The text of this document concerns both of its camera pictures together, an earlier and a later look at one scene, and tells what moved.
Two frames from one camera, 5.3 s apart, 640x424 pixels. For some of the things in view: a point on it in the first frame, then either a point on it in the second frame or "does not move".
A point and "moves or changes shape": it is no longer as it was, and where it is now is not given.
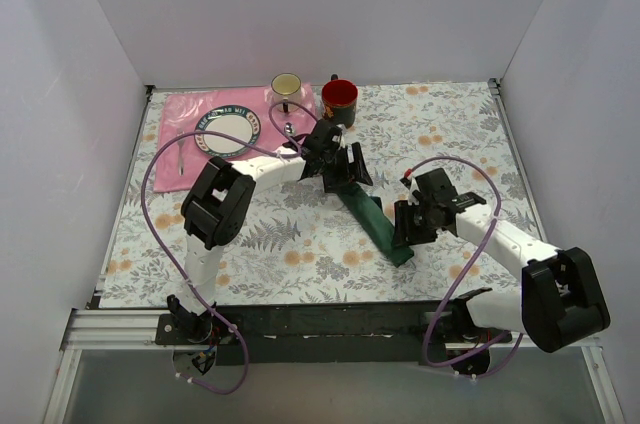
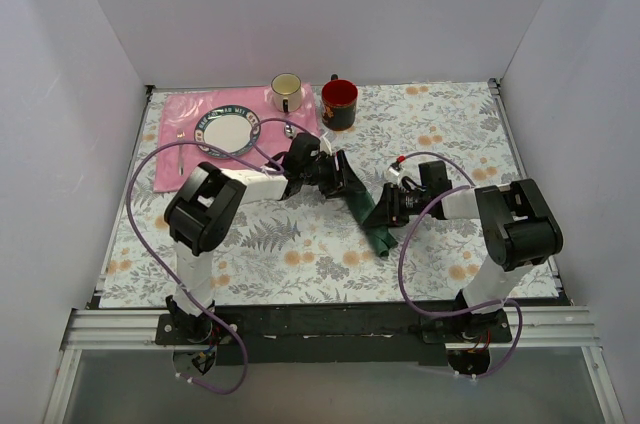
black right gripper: x=404 y=223 to x=388 y=204
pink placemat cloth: x=182 y=163 does not move
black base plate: x=319 y=334 does not move
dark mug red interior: x=339 y=101 does not move
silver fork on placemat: x=180 y=132 does not move
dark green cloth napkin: x=369 y=210 moves or changes shape
